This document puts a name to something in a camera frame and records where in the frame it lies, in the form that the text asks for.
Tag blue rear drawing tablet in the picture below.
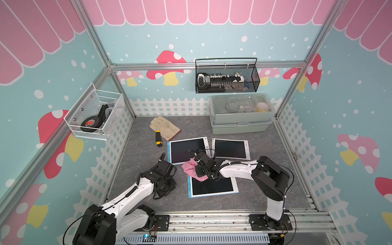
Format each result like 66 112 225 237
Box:
167 137 209 165

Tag clear wall bin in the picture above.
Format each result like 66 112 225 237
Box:
64 84 125 141

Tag yellow black utility knife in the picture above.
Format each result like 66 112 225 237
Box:
155 130 163 147

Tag small green circuit board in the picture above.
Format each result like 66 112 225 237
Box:
143 234 157 243

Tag green plastic storage box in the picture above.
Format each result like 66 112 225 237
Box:
208 94 275 135

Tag blue drawing tablet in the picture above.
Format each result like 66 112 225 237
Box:
188 176 239 198
167 137 209 165

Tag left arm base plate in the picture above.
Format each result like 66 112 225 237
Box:
142 215 170 231

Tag black wire mesh basket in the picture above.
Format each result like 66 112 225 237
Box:
195 58 260 94

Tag blue front drawing tablet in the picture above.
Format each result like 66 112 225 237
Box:
188 176 239 198

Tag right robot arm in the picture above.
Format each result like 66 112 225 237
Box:
189 150 291 230

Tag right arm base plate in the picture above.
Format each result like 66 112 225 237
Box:
249 214 293 232

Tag black tape roll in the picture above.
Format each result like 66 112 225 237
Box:
80 116 102 133

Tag white drawing tablet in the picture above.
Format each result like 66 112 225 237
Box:
212 138 251 160

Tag white items in basket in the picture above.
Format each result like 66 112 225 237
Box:
196 73 245 90

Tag pink cleaning cloth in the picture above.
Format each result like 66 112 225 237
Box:
181 158 208 182

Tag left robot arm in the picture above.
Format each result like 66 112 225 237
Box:
72 153 177 245

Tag beige work glove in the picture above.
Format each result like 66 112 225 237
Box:
150 116 181 141

